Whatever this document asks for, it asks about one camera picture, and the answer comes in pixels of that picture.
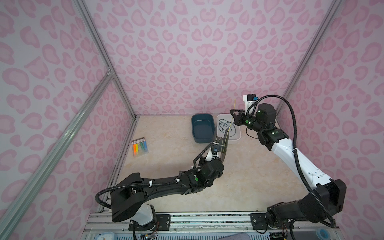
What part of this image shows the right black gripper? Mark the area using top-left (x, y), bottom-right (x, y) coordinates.
top-left (230, 107), bottom-right (267, 133)

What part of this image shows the black perforated cable spool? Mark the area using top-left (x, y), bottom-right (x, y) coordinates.
top-left (211, 128), bottom-right (230, 162)

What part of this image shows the dark teal plastic tray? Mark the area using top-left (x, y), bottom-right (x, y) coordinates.
top-left (191, 114), bottom-right (216, 144)

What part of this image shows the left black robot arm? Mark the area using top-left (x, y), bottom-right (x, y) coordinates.
top-left (95, 142), bottom-right (227, 226)

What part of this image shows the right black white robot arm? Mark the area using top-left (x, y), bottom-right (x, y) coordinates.
top-left (230, 94), bottom-right (347, 232)

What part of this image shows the white plastic tray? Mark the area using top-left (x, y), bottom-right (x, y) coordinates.
top-left (216, 114), bottom-right (241, 144)

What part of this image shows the dark green cable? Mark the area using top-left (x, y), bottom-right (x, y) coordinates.
top-left (218, 118), bottom-right (238, 139)

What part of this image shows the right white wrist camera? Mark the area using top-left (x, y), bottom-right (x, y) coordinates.
top-left (243, 94), bottom-right (258, 115)

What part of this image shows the right aluminium frame strut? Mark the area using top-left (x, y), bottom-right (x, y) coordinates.
top-left (283, 0), bottom-right (345, 100)

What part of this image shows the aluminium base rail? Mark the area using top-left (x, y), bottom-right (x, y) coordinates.
top-left (81, 212), bottom-right (344, 240)

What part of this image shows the left aluminium frame strut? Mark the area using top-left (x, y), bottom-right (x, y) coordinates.
top-left (73, 0), bottom-right (137, 120)

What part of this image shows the diagonal aluminium frame strut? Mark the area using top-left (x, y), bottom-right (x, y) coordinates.
top-left (0, 71), bottom-right (114, 235)

